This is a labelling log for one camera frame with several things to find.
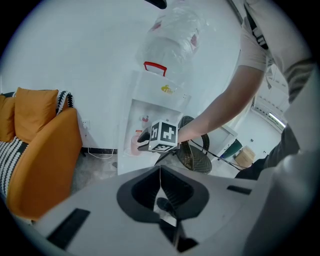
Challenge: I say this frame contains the black round wicker chair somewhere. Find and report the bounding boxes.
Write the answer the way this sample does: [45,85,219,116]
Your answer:
[175,115,213,176]

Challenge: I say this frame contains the brown cardboard box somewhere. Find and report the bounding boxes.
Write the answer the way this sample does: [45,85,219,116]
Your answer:
[234,146,256,168]

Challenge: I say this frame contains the orange cushion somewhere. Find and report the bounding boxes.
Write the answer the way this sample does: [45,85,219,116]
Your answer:
[0,94,16,143]
[13,87,60,144]

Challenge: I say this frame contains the black shoulder harness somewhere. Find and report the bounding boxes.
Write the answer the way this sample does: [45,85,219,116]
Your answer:
[242,1,270,50]

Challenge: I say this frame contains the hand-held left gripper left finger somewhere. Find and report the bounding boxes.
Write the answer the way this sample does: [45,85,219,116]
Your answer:
[34,164,180,256]

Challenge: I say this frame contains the white sink cabinet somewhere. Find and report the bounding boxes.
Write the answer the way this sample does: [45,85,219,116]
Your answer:
[214,123,241,161]

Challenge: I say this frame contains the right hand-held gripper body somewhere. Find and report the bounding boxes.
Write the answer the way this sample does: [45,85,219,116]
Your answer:
[148,119,179,153]

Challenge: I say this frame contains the dark green bin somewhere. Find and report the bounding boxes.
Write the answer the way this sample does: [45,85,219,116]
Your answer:
[221,138,243,160]

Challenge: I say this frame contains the pink cup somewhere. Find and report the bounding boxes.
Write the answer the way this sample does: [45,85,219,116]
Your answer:
[129,136,143,158]

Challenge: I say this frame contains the clear large water bottle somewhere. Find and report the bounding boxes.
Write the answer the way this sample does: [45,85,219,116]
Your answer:
[136,4,208,83]

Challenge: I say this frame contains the person's beige olive shirt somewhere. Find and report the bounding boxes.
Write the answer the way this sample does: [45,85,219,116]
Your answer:
[238,0,320,103]

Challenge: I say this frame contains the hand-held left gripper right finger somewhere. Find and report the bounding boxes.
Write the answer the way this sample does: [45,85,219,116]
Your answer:
[159,164,259,256]

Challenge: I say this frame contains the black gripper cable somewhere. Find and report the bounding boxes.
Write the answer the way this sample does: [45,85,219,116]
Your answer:
[183,139,245,172]

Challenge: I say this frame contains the orange sofa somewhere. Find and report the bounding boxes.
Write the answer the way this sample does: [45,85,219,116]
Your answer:
[0,87,83,222]

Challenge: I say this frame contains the white water dispenser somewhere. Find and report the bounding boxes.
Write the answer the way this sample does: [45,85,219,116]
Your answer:
[117,69,192,176]

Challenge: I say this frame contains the person's legs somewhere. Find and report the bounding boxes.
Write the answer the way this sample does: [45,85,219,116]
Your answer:
[234,123,301,181]

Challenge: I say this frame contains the person's right forearm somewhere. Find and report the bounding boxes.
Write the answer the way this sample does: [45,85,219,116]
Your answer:
[176,64,266,145]

